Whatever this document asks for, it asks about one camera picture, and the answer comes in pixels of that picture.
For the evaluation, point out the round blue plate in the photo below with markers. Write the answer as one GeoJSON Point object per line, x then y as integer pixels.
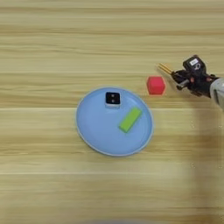
{"type": "Point", "coordinates": [99, 134]}

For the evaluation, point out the black box with white label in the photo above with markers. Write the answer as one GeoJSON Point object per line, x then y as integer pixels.
{"type": "Point", "coordinates": [194, 65]}

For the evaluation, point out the red cube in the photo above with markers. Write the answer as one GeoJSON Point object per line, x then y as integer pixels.
{"type": "Point", "coordinates": [156, 85]}

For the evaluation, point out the green rectangular block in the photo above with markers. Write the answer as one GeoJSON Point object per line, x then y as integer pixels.
{"type": "Point", "coordinates": [130, 119]}

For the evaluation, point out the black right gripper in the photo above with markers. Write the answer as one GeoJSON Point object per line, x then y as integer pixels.
{"type": "Point", "coordinates": [201, 84]}

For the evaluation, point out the black cube with white sides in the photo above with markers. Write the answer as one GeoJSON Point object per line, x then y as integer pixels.
{"type": "Point", "coordinates": [112, 98]}

